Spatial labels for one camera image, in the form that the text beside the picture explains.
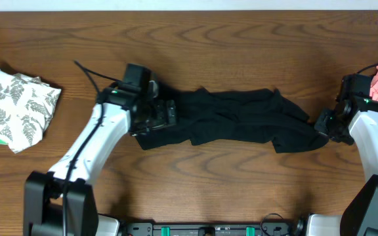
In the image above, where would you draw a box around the black t-shirt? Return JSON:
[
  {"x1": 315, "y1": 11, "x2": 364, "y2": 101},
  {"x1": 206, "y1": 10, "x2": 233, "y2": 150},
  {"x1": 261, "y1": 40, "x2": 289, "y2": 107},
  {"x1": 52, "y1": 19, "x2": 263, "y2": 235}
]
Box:
[{"x1": 136, "y1": 84, "x2": 328, "y2": 153}]

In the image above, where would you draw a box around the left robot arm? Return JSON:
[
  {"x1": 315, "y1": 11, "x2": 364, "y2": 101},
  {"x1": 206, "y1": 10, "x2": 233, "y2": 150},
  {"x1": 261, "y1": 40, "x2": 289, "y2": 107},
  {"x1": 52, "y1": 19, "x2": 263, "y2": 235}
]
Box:
[{"x1": 23, "y1": 87, "x2": 177, "y2": 235}]

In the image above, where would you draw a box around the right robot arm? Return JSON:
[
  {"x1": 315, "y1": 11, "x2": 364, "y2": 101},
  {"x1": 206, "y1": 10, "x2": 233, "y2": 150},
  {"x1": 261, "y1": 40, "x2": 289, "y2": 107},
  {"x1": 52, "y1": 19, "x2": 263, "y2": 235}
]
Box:
[{"x1": 305, "y1": 98, "x2": 378, "y2": 236}]

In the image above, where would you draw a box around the white fern-print fabric bag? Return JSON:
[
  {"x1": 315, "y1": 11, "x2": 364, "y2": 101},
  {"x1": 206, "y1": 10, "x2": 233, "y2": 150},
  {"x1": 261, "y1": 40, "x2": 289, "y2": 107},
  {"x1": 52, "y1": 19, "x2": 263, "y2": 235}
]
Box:
[{"x1": 0, "y1": 69, "x2": 61, "y2": 153}]

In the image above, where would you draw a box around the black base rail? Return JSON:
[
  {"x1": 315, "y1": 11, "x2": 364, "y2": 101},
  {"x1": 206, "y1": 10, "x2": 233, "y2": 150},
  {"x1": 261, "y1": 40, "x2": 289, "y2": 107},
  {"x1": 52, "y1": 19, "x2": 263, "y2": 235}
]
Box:
[{"x1": 96, "y1": 214, "x2": 311, "y2": 236}]

